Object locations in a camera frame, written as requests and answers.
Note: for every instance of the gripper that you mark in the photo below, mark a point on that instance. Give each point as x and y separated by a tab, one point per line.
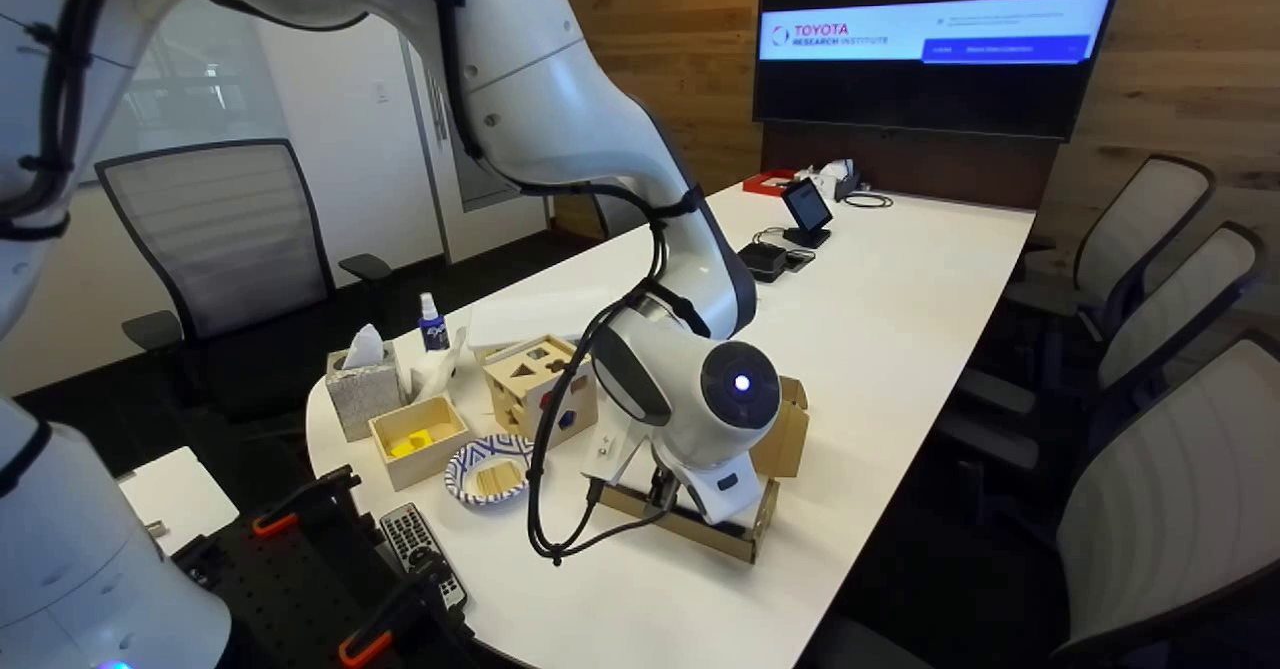
664	487

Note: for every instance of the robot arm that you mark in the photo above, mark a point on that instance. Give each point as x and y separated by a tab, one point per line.
560	99

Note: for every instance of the cardboard box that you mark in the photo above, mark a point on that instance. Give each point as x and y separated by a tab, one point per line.
782	439

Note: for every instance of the wooden shape sorter box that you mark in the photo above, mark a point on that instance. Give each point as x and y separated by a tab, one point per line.
525	389

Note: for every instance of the small open wooden box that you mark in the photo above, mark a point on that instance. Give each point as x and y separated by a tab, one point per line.
425	459

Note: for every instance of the grey tissue box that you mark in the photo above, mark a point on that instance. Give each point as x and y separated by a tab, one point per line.
362	394

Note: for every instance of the wooden blocks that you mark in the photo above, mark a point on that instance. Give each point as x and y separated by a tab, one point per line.
496	479

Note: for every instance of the blue patterned paper plate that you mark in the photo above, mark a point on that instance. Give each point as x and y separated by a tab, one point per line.
462	469

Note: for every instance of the black desk device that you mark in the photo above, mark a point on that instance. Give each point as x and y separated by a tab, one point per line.
763	259

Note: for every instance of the crumpled white paper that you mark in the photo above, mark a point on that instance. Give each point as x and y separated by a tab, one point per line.
437	369

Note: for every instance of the yellow block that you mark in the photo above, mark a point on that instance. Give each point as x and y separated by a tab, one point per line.
410	443

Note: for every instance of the black remote control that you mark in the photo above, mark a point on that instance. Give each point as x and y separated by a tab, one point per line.
410	539

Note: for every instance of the small spray bottle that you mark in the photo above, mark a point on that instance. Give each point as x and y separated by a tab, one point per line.
433	329

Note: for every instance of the black orange clamp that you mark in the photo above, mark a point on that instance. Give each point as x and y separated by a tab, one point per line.
395	619
300	507

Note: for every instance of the tablet on stand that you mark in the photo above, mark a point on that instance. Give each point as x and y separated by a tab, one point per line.
806	207

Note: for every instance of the red tray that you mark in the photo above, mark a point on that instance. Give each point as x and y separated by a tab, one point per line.
768	183

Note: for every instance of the white tissue heap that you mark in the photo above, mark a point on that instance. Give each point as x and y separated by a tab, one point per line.
832	175

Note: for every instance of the white side table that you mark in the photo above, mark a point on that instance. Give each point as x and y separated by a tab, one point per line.
180	497

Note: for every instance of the row of office chairs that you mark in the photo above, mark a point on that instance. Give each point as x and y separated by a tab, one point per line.
1150	509

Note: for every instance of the office chair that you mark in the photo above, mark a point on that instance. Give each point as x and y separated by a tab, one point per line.
225	239

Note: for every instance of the window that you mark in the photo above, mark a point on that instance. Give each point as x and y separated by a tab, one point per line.
200	89

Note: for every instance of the wall switch plate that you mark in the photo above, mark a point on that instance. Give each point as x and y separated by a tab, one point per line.
381	91

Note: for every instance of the wall screen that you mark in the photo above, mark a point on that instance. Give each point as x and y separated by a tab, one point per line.
930	59

